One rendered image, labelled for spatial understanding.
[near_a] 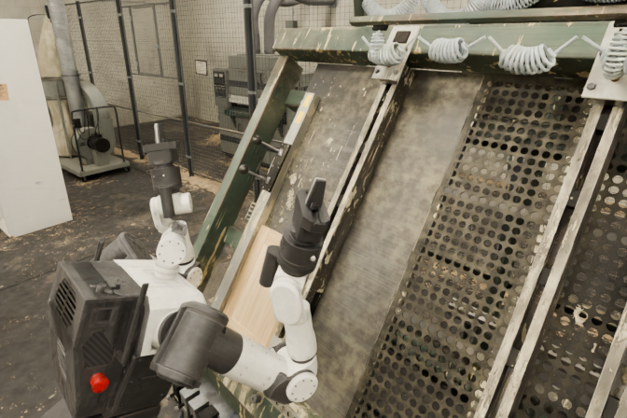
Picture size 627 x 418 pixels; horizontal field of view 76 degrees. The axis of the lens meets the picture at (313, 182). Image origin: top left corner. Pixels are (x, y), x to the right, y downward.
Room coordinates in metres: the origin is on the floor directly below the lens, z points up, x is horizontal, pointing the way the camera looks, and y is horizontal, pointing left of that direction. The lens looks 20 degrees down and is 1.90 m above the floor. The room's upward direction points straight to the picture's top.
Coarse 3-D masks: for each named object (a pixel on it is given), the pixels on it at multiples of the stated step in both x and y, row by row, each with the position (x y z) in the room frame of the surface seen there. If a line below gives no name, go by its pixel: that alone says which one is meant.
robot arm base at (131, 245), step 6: (120, 234) 0.99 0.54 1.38; (126, 234) 1.01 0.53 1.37; (120, 240) 0.97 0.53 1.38; (126, 240) 0.98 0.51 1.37; (132, 240) 1.01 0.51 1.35; (138, 240) 1.04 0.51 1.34; (120, 246) 0.96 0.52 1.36; (126, 246) 0.96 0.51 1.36; (132, 246) 0.98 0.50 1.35; (138, 246) 1.01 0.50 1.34; (144, 246) 1.04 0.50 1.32; (126, 252) 0.95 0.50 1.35; (132, 252) 0.95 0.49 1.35; (138, 252) 0.97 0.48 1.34; (144, 252) 1.00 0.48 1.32; (126, 258) 0.94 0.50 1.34; (132, 258) 0.94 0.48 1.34; (138, 258) 0.94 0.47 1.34; (144, 258) 0.97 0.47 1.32; (150, 258) 1.00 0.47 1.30
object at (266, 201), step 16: (304, 96) 1.59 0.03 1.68; (304, 112) 1.54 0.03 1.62; (304, 128) 1.53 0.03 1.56; (288, 160) 1.47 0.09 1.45; (272, 192) 1.41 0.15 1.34; (256, 208) 1.41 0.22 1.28; (256, 224) 1.36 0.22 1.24; (240, 240) 1.36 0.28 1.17; (240, 256) 1.31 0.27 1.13; (224, 288) 1.27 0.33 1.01; (224, 304) 1.24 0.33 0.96
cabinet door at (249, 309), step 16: (256, 240) 1.34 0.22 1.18; (272, 240) 1.29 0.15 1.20; (256, 256) 1.30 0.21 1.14; (240, 272) 1.29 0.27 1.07; (256, 272) 1.25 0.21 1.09; (240, 288) 1.25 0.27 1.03; (256, 288) 1.21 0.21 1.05; (240, 304) 1.21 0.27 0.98; (256, 304) 1.17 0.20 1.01; (240, 320) 1.17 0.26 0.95; (256, 320) 1.13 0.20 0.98; (272, 320) 1.10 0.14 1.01; (256, 336) 1.10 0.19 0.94
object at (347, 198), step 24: (408, 48) 1.31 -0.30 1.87; (384, 72) 1.32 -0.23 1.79; (408, 72) 1.34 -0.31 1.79; (384, 96) 1.31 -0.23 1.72; (384, 120) 1.27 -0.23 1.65; (360, 144) 1.25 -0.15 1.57; (384, 144) 1.27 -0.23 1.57; (360, 168) 1.19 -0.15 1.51; (336, 192) 1.19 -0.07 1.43; (360, 192) 1.19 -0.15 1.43; (336, 216) 1.14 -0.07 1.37; (336, 240) 1.12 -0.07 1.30; (312, 288) 1.04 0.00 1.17; (312, 312) 1.04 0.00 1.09
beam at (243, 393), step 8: (216, 376) 1.05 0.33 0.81; (224, 376) 1.04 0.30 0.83; (224, 384) 1.02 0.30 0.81; (232, 384) 1.00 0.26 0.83; (240, 384) 0.99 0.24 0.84; (232, 392) 0.99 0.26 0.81; (240, 392) 0.97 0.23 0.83; (248, 392) 0.96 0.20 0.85; (256, 392) 0.94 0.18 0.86; (240, 400) 0.95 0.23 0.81; (248, 400) 0.94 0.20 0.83; (264, 400) 0.91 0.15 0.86; (248, 408) 0.92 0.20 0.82; (256, 408) 0.91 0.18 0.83; (264, 408) 0.90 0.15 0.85; (272, 408) 0.89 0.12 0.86; (296, 408) 0.85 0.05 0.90; (304, 408) 0.86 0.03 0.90; (256, 416) 0.90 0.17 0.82; (264, 416) 0.88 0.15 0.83; (272, 416) 0.87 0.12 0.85; (280, 416) 0.86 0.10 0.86; (304, 416) 0.82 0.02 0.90; (312, 416) 0.83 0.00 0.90; (320, 416) 0.84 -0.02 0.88
